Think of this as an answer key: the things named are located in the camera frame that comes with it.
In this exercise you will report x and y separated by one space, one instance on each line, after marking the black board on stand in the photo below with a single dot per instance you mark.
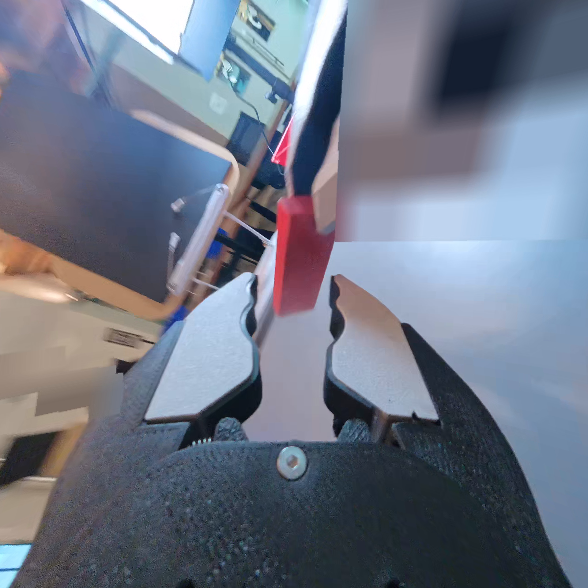
202 239

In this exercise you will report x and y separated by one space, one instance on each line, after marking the studio light panel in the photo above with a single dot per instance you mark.
202 32

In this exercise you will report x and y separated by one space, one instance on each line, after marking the light stand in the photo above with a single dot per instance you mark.
280 89

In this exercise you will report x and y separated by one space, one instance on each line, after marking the red rectangular block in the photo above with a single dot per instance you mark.
301 262

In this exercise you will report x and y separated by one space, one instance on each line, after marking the teal wall poster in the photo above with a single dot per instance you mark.
234 73

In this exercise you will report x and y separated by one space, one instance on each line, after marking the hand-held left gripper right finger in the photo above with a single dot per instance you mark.
381 363

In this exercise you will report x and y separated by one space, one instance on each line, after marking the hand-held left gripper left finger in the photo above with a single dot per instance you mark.
206 363

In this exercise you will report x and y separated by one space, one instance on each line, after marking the red plastic bin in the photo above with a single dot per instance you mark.
282 147

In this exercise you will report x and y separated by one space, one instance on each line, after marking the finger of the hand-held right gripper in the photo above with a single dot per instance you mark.
327 197

